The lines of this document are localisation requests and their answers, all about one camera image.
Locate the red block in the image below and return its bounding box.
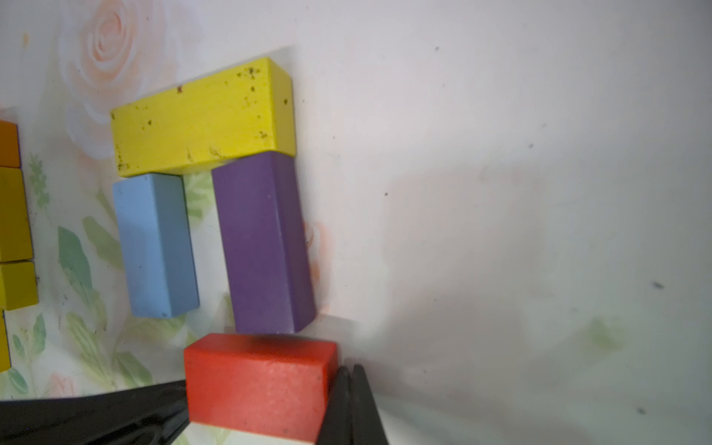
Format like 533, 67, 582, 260
184, 333, 339, 442

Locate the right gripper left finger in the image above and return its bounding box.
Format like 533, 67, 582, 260
1, 380, 189, 444

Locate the yellow small block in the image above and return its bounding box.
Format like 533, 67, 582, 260
0, 167, 33, 263

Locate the yellow long block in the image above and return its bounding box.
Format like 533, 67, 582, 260
0, 261, 39, 311
0, 313, 11, 373

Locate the purple block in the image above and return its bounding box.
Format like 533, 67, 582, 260
211, 151, 316, 334

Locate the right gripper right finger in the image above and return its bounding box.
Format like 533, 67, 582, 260
315, 363, 389, 445

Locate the light blue block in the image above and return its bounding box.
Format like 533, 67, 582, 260
113, 174, 200, 319

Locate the orange block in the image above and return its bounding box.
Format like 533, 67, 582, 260
0, 121, 20, 169

